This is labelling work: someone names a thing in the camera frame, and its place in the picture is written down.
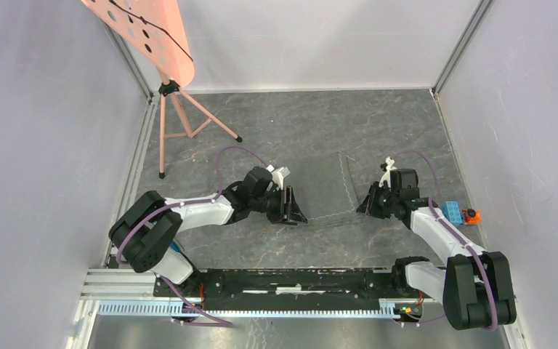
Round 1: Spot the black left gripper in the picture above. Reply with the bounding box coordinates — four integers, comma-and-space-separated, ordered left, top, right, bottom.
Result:
250, 185, 307, 226

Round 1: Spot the grey cloth napkin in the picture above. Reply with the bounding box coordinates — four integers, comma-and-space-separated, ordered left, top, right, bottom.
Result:
286, 152, 362, 230

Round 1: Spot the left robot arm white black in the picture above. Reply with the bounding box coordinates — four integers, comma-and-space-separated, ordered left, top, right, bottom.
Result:
108, 166, 308, 296

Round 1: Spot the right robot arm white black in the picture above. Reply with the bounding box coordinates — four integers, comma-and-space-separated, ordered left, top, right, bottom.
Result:
357, 169, 518, 330

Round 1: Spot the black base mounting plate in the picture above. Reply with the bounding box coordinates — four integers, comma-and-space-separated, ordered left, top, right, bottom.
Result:
177, 268, 431, 311

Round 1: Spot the blue toy brick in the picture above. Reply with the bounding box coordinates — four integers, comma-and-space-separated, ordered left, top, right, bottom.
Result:
441, 201, 465, 227

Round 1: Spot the orange toy piece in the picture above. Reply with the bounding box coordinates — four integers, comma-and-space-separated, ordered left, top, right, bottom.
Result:
461, 209, 482, 225

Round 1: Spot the pink music stand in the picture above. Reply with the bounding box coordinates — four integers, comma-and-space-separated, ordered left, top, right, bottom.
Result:
83, 0, 243, 179

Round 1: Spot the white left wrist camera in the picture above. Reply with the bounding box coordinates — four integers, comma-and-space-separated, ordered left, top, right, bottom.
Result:
265, 164, 291, 190

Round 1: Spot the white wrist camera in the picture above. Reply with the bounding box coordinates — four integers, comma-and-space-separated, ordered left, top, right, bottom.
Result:
378, 156, 397, 188
265, 164, 291, 190

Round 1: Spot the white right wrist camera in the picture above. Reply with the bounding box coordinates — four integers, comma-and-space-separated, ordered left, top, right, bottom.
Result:
378, 156, 397, 188

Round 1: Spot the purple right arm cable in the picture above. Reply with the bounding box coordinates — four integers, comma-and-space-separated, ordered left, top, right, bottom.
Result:
389, 149, 499, 333

